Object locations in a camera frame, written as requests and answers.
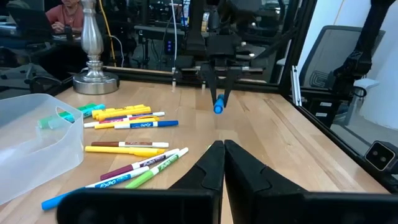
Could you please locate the black box blue lights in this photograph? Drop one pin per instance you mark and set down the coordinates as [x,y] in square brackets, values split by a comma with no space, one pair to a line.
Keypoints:
[169,47]

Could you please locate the silver lamp white shade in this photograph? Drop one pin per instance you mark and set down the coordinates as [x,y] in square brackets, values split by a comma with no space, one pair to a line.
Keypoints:
[93,37]

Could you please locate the navy cap Expo marker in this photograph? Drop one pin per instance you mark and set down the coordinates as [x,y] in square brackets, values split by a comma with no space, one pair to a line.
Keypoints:
[157,114]

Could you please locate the brown Expo marker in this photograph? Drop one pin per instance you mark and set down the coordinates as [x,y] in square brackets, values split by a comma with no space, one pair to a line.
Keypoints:
[105,144]

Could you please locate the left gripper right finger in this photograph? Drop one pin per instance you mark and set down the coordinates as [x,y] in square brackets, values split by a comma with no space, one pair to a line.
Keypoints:
[264,202]

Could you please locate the silver aluminium bracket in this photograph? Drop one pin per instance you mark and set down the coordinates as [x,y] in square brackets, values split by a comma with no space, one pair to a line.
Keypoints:
[296,87]

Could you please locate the black camera box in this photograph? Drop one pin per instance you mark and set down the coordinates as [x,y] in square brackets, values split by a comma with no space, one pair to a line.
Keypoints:
[380,155]

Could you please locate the black laptop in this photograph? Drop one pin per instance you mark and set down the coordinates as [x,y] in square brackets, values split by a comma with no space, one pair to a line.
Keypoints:
[28,25]

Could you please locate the teal highlighter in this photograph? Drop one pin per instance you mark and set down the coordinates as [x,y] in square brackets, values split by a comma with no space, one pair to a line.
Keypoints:
[96,109]

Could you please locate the black aluminium rig frame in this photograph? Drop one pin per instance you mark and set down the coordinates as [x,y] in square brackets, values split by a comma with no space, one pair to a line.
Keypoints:
[149,74]

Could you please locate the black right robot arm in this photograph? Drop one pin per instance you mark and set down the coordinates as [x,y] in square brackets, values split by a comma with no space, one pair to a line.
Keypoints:
[197,25]

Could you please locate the light blue Expo marker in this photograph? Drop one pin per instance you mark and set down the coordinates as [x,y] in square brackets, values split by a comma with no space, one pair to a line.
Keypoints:
[53,203]

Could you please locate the purple Expo marker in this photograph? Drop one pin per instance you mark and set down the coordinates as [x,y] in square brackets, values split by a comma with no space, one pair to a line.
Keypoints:
[115,173]

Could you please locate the person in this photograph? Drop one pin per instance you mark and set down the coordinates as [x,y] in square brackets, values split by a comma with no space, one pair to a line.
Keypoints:
[66,17]

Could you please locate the green highlighter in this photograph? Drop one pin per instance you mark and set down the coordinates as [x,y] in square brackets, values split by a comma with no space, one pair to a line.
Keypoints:
[46,122]

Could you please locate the grey mesh office chair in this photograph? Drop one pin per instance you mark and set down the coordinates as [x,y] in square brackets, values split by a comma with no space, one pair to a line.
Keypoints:
[326,56]

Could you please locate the green Expo marker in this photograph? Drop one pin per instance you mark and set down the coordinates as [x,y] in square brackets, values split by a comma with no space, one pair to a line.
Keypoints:
[140,180]

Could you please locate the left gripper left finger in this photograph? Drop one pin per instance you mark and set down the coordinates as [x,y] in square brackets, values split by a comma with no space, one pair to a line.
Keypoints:
[186,202]

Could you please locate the yellow white bottle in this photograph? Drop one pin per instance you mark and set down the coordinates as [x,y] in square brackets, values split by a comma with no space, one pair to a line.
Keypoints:
[205,21]

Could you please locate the blue highlighter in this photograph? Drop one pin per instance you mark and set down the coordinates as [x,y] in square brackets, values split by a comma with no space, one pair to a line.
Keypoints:
[218,107]

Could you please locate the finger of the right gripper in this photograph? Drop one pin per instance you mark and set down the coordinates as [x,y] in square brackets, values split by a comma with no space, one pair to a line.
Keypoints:
[213,84]
[230,81]

